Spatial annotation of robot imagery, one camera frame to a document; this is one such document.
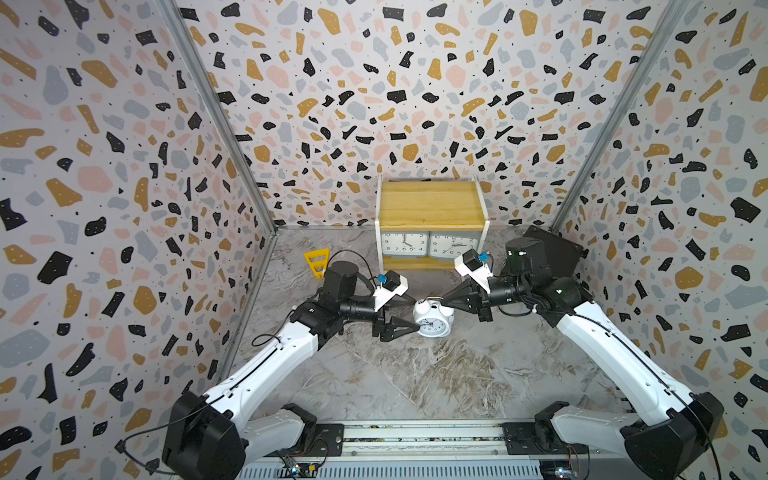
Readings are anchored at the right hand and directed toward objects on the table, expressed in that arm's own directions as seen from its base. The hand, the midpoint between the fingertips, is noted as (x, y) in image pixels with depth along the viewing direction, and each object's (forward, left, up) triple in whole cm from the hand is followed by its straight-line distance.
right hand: (445, 302), depth 65 cm
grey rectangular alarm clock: (+26, +9, -9) cm, 29 cm away
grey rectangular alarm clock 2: (+25, -2, -9) cm, 27 cm away
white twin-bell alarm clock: (-2, +2, -3) cm, 5 cm away
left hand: (-1, +6, -4) cm, 8 cm away
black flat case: (+39, -49, -30) cm, 69 cm away
